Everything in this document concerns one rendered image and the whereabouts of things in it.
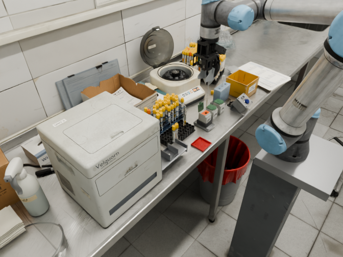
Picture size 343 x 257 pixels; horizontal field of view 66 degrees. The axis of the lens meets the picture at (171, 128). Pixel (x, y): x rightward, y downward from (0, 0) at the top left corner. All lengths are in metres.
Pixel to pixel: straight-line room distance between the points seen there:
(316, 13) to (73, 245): 1.01
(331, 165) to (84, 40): 1.19
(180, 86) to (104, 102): 0.55
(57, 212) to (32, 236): 0.10
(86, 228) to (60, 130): 0.34
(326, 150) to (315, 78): 0.51
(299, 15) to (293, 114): 0.30
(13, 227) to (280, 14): 1.08
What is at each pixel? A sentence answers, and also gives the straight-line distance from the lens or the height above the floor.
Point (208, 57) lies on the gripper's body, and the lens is 1.05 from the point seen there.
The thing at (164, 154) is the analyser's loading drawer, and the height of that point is 0.94.
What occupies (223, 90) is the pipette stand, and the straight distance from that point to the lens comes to 1.40.
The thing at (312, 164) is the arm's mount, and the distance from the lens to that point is 1.18.
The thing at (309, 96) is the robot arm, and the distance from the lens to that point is 0.84.
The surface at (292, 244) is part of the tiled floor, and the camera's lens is 2.04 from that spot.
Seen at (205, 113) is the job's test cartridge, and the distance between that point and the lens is 1.27.
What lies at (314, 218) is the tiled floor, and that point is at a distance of 2.22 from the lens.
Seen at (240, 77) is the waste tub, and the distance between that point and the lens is 1.63.
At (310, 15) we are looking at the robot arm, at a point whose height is 1.45.
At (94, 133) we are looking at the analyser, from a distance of 0.83.
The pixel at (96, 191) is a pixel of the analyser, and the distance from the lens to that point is 0.81.
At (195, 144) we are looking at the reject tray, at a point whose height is 0.88.
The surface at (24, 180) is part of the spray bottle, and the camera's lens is 0.96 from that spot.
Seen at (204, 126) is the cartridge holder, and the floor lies 0.89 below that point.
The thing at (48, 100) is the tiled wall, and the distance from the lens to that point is 1.37.
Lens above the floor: 1.69
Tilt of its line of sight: 39 degrees down
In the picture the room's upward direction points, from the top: 1 degrees counter-clockwise
